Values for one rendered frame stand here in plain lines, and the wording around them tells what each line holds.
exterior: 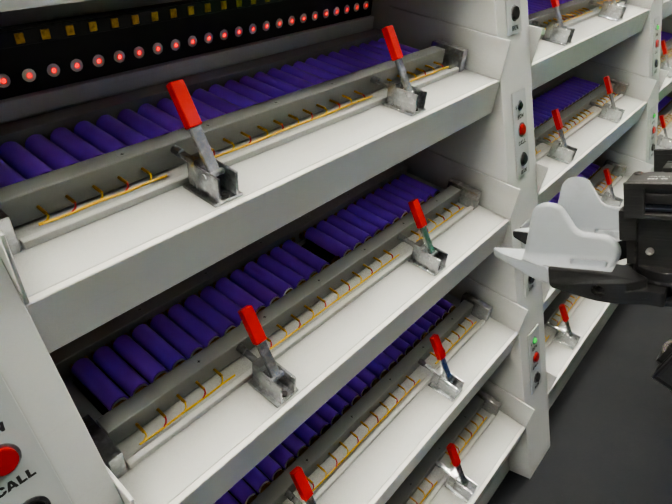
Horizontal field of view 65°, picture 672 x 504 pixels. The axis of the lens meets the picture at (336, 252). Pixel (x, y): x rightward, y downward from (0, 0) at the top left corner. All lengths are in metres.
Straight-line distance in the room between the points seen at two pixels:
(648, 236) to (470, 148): 0.46
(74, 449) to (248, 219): 0.20
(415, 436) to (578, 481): 0.46
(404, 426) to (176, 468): 0.34
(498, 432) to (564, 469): 0.18
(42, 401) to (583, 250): 0.36
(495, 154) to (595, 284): 0.43
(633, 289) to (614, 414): 0.88
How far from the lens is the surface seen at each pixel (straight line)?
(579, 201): 0.44
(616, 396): 1.30
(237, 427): 0.50
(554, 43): 0.98
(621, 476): 1.14
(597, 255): 0.40
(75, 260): 0.38
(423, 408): 0.76
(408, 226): 0.70
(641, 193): 0.36
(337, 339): 0.56
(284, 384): 0.52
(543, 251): 0.41
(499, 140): 0.78
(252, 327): 0.48
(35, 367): 0.37
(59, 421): 0.39
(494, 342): 0.87
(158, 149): 0.45
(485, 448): 0.97
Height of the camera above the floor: 0.83
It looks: 23 degrees down
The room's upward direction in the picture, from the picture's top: 12 degrees counter-clockwise
